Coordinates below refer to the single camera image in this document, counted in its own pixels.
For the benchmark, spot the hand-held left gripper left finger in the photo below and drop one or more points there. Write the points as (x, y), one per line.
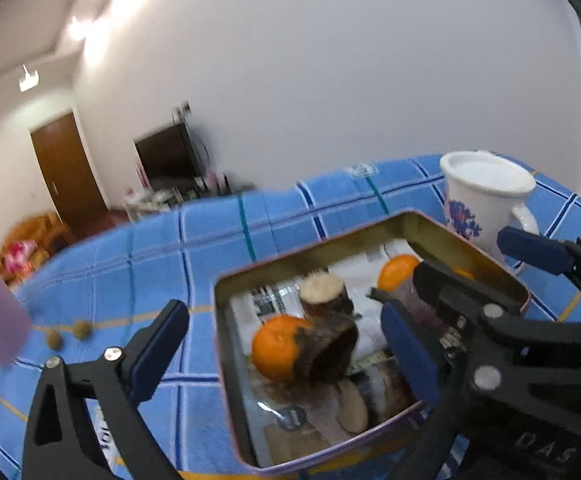
(158, 355)

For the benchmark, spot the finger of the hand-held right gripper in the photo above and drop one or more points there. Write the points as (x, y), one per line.
(445, 285)
(530, 250)

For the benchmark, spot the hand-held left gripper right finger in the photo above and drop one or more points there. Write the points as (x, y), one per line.
(410, 355)

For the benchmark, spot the pink metal tin box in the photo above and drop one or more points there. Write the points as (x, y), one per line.
(230, 360)

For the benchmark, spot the large orange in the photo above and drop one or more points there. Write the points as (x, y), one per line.
(275, 350)

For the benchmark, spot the small orange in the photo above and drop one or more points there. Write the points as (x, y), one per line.
(395, 270)

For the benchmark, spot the white floral mug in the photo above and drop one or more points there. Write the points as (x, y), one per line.
(480, 195)

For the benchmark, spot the small brown round fruit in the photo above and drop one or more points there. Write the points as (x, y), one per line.
(53, 341)
(81, 330)

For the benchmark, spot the blue plaid blanket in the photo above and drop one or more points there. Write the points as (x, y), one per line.
(170, 250)

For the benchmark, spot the printed paper sheet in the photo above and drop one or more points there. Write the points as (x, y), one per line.
(280, 300)

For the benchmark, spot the white television stand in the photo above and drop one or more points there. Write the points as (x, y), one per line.
(170, 197)

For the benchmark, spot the orange leather armchair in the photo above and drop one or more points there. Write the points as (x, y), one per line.
(45, 235)

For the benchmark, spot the pink floral cushion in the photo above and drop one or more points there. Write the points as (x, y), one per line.
(18, 252)

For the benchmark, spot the black television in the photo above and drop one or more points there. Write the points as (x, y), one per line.
(165, 155)

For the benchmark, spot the brown wooden door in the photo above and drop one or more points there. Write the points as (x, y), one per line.
(70, 165)

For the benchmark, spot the recessed ceiling light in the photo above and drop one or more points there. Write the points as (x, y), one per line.
(29, 80)

